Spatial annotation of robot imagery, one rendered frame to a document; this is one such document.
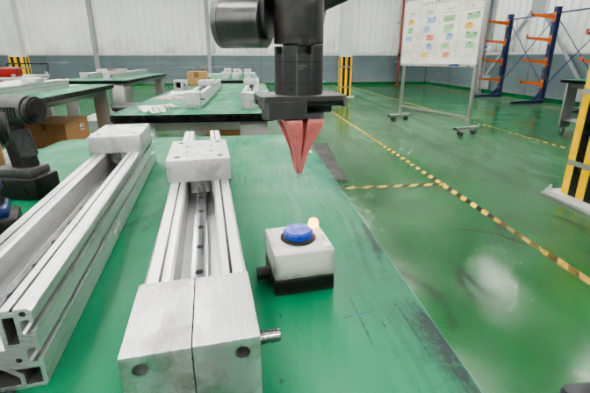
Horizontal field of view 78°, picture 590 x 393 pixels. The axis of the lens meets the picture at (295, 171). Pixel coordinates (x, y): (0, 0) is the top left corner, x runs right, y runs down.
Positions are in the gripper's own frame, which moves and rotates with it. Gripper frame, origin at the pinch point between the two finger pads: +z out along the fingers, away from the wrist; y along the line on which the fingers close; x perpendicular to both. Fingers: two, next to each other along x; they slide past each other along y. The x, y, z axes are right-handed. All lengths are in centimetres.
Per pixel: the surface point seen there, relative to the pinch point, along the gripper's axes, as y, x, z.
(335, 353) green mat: -0.5, 14.7, 16.1
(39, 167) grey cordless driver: 48, -43, 10
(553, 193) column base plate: -253, -177, 91
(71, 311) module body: 27.0, 4.9, 13.7
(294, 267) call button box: 1.5, 4.2, 12.0
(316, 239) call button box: -2.3, 1.1, 10.1
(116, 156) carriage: 33, -46, 9
